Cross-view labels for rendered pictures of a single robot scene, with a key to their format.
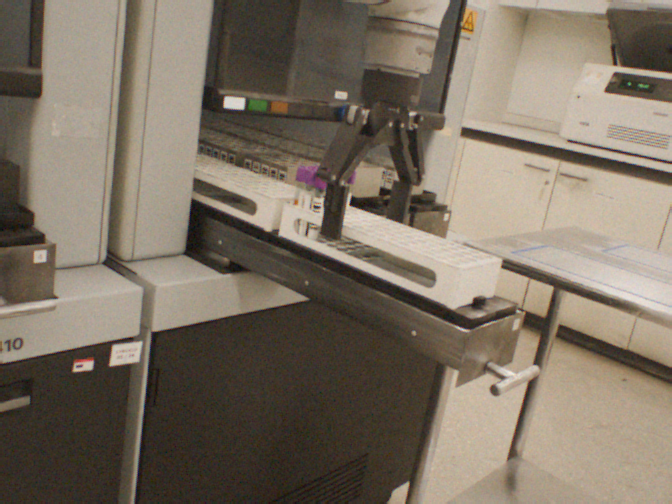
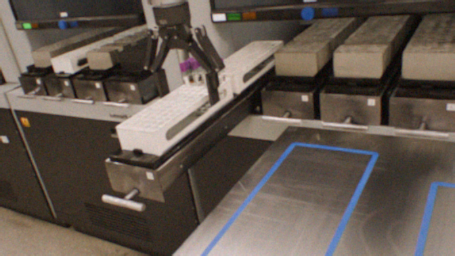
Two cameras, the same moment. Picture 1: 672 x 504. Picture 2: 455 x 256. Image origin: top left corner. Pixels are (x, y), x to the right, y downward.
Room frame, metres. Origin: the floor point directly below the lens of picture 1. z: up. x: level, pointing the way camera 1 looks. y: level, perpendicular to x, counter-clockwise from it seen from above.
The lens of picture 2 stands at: (0.86, -0.91, 1.17)
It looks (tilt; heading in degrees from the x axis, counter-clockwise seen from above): 25 degrees down; 85
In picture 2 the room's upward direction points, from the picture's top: 9 degrees counter-clockwise
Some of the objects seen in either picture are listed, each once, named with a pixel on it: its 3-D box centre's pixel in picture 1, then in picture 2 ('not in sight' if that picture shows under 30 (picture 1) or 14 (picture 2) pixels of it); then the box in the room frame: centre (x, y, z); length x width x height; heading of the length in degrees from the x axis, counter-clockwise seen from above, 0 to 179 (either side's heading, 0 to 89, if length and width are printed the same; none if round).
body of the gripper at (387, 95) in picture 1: (387, 108); (174, 26); (0.88, -0.03, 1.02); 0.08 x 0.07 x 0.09; 140
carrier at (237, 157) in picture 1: (254, 166); (315, 47); (1.25, 0.18, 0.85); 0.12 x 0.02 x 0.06; 141
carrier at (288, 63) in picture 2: (304, 183); (296, 63); (1.16, 0.08, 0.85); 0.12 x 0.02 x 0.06; 141
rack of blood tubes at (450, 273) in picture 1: (381, 251); (181, 113); (0.85, -0.06, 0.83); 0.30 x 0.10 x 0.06; 50
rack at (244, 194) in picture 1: (230, 192); (247, 66); (1.06, 0.18, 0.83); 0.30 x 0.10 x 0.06; 50
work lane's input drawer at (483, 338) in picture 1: (303, 258); (217, 110); (0.94, 0.05, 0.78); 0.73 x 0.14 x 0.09; 50
